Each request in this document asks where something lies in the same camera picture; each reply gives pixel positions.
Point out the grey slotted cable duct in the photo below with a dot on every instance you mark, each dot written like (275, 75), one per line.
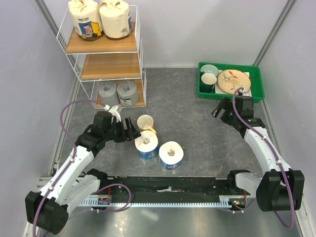
(115, 201)

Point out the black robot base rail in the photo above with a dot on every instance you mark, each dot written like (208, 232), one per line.
(174, 188)

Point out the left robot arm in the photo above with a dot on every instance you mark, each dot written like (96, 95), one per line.
(50, 207)

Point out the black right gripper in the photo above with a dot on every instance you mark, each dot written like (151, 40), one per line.
(227, 104)

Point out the dark green white cup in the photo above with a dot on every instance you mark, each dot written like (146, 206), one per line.
(207, 82)

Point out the beige paper roll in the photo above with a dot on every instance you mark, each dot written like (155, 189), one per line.
(86, 19)
(116, 18)

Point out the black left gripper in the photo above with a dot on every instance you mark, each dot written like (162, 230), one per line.
(134, 133)

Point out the white square plate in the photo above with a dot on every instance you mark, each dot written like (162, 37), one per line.
(218, 90)

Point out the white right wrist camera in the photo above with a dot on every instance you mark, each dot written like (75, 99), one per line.
(242, 92)

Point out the orange floral plate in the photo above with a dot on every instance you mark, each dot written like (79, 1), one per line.
(232, 79)

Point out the white blue paper roll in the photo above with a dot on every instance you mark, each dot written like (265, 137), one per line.
(147, 145)
(171, 155)

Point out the green plastic tray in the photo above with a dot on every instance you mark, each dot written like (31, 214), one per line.
(256, 90)

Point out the grey paper roll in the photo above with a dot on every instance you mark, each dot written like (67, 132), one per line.
(108, 93)
(127, 93)

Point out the light green bowl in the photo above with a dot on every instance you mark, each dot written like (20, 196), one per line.
(209, 69)

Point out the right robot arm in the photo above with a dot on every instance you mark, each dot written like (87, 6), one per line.
(281, 187)

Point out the white wire three-tier shelf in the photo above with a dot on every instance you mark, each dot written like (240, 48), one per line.
(101, 60)

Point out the yellow ceramic mug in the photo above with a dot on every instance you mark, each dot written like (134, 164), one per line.
(146, 123)

